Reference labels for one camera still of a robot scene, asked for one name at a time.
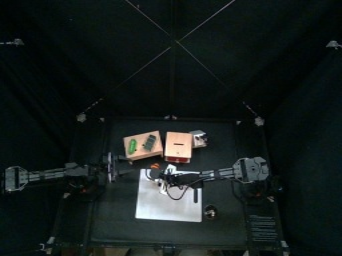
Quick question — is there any white sushi roll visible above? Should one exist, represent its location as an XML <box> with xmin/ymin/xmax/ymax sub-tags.
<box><xmin>163</xmin><ymin>163</ymin><xmax>178</xmax><ymax>176</ymax></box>

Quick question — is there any dark green toy sushi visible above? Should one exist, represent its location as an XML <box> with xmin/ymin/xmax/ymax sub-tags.
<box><xmin>142</xmin><ymin>134</ymin><xmax>159</xmax><ymax>153</ymax></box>

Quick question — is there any black sushi roll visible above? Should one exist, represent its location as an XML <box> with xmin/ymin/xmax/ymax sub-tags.
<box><xmin>203</xmin><ymin>205</ymin><xmax>218</xmax><ymax>219</ymax></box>

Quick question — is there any wide wooden box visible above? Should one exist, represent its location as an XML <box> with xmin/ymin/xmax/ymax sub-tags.
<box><xmin>121</xmin><ymin>130</ymin><xmax>164</xmax><ymax>162</ymax></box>

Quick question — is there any wooden box with red base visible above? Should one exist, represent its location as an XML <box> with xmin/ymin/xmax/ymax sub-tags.
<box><xmin>163</xmin><ymin>131</ymin><xmax>195</xmax><ymax>165</ymax></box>

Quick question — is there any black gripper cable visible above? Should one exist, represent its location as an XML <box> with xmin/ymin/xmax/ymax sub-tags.
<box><xmin>164</xmin><ymin>179</ymin><xmax>207</xmax><ymax>202</ymax></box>

